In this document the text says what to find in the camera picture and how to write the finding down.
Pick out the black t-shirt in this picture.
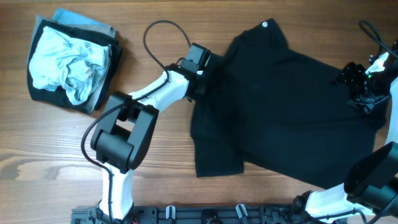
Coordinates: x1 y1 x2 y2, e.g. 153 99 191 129
190 19 387 189

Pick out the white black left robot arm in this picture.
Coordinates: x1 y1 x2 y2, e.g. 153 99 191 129
89 67 209 223

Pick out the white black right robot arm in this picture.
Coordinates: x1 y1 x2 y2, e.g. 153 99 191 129
296 62 397 223

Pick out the blue folded garment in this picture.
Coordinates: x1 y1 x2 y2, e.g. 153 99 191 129
52 8 101 25

